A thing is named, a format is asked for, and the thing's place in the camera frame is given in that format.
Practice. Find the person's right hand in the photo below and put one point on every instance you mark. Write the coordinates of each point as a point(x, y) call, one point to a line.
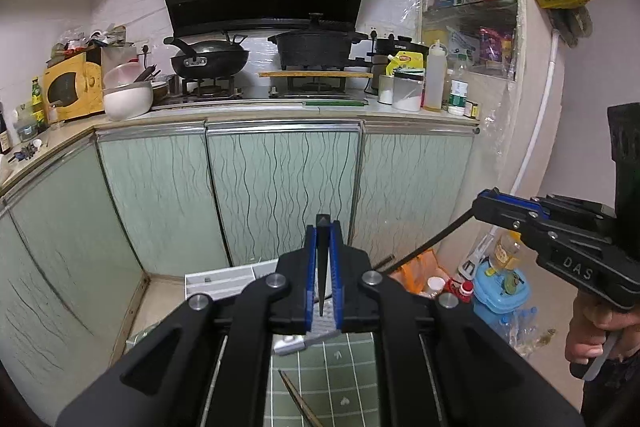
point(592, 327)

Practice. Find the wooden board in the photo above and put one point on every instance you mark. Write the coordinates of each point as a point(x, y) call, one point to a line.
point(315, 74)

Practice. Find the black rice cooker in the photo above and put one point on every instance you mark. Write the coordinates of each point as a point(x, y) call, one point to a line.
point(395, 46)

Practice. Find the clear squeeze bottle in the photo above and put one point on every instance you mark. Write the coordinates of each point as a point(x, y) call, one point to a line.
point(434, 79)

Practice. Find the green yellow-label bottle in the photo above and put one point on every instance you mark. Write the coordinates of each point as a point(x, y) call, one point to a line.
point(39, 104)

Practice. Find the white green-label bottle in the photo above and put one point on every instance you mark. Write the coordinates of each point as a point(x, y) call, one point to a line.
point(458, 99)

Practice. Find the white-capped jar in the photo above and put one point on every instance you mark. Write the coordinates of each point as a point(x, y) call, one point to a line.
point(435, 287)

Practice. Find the yellow-capped oil bottle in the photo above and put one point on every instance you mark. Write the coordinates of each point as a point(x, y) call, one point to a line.
point(506, 252)

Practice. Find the wooden chopstick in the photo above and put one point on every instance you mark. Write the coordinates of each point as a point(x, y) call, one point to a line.
point(300, 399)

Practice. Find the white plastic utensil holder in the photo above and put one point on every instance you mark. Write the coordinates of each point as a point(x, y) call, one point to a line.
point(225, 279)

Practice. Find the round white jar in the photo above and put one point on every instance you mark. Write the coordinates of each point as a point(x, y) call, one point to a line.
point(386, 92)

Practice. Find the clear black-lidded container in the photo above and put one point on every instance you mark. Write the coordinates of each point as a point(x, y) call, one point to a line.
point(409, 94)

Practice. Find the black wok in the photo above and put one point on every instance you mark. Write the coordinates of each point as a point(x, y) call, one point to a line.
point(210, 62)

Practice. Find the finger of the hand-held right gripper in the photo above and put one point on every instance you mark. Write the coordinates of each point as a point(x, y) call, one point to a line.
point(505, 214)
point(570, 208)

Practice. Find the small yellow box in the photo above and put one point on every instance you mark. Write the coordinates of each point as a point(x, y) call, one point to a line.
point(472, 109)

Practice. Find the green grid mat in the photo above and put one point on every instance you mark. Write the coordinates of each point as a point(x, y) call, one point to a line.
point(350, 382)

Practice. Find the yellow pouch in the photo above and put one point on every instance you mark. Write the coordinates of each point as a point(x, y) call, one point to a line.
point(405, 62)

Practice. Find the orange bag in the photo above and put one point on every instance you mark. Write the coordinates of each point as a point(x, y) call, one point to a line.
point(425, 267)

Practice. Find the red-capped bottle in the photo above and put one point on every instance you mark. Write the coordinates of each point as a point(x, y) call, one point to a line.
point(462, 292)

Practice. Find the translucent plastic bowl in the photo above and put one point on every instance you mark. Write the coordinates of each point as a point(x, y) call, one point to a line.
point(120, 74)

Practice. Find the white pipe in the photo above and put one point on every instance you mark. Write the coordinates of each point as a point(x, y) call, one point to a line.
point(537, 122)

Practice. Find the gas stove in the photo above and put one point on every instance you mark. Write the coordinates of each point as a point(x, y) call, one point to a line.
point(210, 89)

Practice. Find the yellow microwave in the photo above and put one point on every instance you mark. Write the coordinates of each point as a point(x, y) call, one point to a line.
point(70, 87)

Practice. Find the green glass cabinet door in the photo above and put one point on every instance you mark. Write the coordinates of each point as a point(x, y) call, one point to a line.
point(165, 197)
point(415, 182)
point(75, 247)
point(20, 317)
point(280, 177)

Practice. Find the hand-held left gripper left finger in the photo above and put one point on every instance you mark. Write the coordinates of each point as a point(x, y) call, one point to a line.
point(311, 267)

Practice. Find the black lidded pot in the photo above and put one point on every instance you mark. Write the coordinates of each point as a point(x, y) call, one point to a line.
point(315, 49)

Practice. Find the large white bowl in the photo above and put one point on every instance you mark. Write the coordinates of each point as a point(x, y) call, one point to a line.
point(127, 104)

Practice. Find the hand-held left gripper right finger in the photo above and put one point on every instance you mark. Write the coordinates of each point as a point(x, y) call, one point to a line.
point(336, 277)

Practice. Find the blue plastic container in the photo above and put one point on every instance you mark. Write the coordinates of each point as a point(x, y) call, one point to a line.
point(500, 292)

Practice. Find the dark glass bottle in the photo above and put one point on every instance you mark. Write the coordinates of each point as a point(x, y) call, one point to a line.
point(4, 132)

